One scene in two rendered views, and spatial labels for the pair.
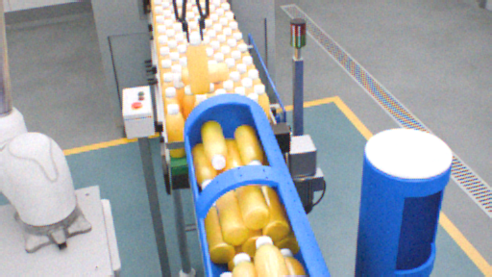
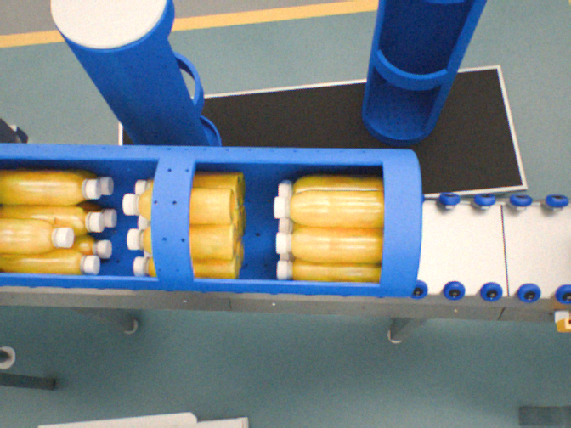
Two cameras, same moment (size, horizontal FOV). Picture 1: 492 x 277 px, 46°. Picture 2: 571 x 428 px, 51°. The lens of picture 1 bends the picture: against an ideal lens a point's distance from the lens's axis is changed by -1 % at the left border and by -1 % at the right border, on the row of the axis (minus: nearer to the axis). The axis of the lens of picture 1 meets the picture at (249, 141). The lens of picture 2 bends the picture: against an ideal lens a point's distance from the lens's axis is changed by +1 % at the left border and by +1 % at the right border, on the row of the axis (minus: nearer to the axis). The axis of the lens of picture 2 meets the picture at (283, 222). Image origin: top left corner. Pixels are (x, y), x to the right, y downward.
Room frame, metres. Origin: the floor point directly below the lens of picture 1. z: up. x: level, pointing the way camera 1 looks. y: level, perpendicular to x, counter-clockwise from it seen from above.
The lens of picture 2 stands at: (0.92, 0.33, 2.19)
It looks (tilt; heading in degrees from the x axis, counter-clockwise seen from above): 72 degrees down; 290
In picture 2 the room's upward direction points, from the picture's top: 10 degrees counter-clockwise
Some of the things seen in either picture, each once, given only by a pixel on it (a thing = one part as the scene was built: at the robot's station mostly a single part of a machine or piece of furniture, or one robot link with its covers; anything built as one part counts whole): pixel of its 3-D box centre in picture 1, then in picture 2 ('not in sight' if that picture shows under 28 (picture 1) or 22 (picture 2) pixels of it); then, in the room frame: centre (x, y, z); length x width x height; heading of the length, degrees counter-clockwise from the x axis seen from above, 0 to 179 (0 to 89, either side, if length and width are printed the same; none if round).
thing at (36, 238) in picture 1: (52, 219); not in sight; (1.24, 0.55, 1.10); 0.22 x 0.18 x 0.06; 27
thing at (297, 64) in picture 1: (298, 168); not in sight; (2.16, -0.21, 0.55); 0.04 x 0.04 x 1.10; 9
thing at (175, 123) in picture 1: (176, 132); not in sight; (1.82, 0.26, 0.99); 0.07 x 0.07 x 0.19
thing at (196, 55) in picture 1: (197, 66); not in sight; (1.80, 0.16, 1.26); 0.07 x 0.07 x 0.19
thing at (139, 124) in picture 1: (138, 111); not in sight; (1.89, 0.40, 1.05); 0.20 x 0.10 x 0.10; 9
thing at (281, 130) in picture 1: (278, 139); not in sight; (1.80, -0.11, 0.95); 0.10 x 0.07 x 0.10; 99
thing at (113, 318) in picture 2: not in sight; (101, 312); (1.65, 0.14, 0.31); 0.06 x 0.06 x 0.63; 9
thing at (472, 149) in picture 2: not in sight; (313, 152); (1.09, -0.64, 0.07); 1.50 x 0.52 x 0.15; 15
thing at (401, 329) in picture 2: not in sight; (408, 322); (0.68, 0.00, 0.31); 0.06 x 0.06 x 0.63; 9
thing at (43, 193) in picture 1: (36, 173); not in sight; (1.26, 0.57, 1.24); 0.18 x 0.16 x 0.22; 51
